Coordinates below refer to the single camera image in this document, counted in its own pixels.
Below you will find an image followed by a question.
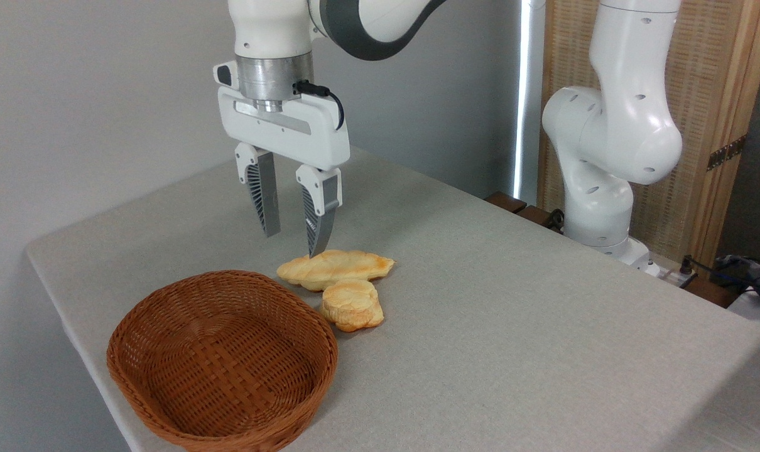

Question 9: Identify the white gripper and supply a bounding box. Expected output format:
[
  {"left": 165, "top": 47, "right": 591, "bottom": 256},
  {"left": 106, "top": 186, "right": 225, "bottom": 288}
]
[{"left": 214, "top": 60, "right": 352, "bottom": 259}]

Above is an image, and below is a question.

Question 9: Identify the long braided bread loaf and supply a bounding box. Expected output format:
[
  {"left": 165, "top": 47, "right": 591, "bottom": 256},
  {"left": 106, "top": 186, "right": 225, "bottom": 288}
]
[{"left": 276, "top": 249, "right": 396, "bottom": 293}]

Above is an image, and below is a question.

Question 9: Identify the round bread roll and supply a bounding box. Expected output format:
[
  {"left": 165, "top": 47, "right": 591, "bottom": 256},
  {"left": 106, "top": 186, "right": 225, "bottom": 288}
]
[{"left": 319, "top": 279, "right": 385, "bottom": 333}]

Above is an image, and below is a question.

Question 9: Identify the brown wicker basket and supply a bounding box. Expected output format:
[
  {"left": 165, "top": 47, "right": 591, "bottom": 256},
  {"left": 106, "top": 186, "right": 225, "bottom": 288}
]
[{"left": 106, "top": 270, "right": 339, "bottom": 452}]

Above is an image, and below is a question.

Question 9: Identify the brown wooden block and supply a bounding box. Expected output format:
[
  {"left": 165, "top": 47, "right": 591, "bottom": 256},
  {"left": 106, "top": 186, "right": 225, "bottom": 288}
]
[
  {"left": 484, "top": 191, "right": 528, "bottom": 215},
  {"left": 685, "top": 276, "right": 740, "bottom": 309},
  {"left": 518, "top": 205, "right": 564, "bottom": 234}
]

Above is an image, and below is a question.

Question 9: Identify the grey tablecloth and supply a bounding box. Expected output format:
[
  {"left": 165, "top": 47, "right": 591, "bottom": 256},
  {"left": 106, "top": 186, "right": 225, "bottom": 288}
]
[{"left": 25, "top": 146, "right": 760, "bottom": 452}]

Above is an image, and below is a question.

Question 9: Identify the white power strip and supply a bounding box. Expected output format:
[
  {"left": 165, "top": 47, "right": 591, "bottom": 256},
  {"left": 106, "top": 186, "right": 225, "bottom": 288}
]
[{"left": 644, "top": 261, "right": 698, "bottom": 289}]

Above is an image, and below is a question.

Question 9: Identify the metal screen hinge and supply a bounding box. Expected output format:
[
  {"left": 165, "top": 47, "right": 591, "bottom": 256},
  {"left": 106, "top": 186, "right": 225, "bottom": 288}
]
[{"left": 707, "top": 134, "right": 747, "bottom": 172}]

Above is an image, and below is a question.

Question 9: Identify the wooden rattan folding screen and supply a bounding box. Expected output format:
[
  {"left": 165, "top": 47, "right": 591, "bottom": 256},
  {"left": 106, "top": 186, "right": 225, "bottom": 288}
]
[{"left": 537, "top": 0, "right": 760, "bottom": 271}]

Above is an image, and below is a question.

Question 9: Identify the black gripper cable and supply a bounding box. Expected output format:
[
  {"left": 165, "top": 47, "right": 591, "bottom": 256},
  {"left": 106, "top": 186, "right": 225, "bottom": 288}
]
[{"left": 294, "top": 80, "right": 345, "bottom": 131}]

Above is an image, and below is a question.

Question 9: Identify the black power cable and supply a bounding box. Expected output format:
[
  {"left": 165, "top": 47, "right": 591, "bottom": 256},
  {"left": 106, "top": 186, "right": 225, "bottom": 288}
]
[{"left": 680, "top": 254, "right": 760, "bottom": 297}]

